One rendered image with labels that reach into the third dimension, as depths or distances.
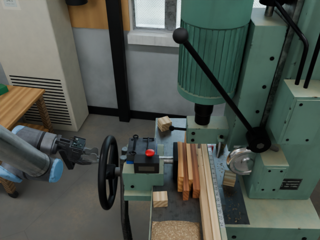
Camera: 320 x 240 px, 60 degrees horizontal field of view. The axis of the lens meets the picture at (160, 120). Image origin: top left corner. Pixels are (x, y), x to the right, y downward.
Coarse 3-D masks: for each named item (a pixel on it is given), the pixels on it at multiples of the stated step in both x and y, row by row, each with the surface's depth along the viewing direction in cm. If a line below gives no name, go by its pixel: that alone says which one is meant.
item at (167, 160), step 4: (176, 144) 95; (176, 148) 93; (176, 152) 92; (176, 156) 90; (164, 160) 94; (168, 160) 94; (172, 160) 94; (176, 160) 89; (176, 164) 90; (176, 168) 91; (176, 172) 92; (176, 176) 94
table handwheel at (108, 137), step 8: (112, 136) 109; (104, 144) 101; (112, 144) 115; (104, 152) 98; (112, 152) 113; (104, 160) 97; (112, 160) 112; (104, 168) 96; (112, 168) 107; (104, 176) 95; (112, 176) 107; (104, 184) 96; (112, 184) 112; (104, 192) 96; (112, 192) 114; (104, 200) 98; (112, 200) 111; (104, 208) 101
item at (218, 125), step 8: (192, 120) 93; (216, 120) 93; (224, 120) 93; (192, 128) 90; (200, 128) 90; (208, 128) 90; (216, 128) 90; (224, 128) 90; (192, 136) 92; (200, 136) 92; (208, 136) 92; (216, 136) 92; (224, 136) 92
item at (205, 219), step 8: (200, 152) 99; (200, 176) 91; (200, 184) 88; (200, 192) 86; (200, 200) 85; (200, 208) 85; (208, 208) 82; (208, 216) 79; (208, 224) 78; (208, 232) 76
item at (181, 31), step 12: (180, 36) 58; (192, 48) 61; (204, 72) 65; (216, 84) 67; (228, 96) 69; (240, 120) 74; (252, 132) 76; (264, 132) 76; (252, 144) 76; (264, 144) 76
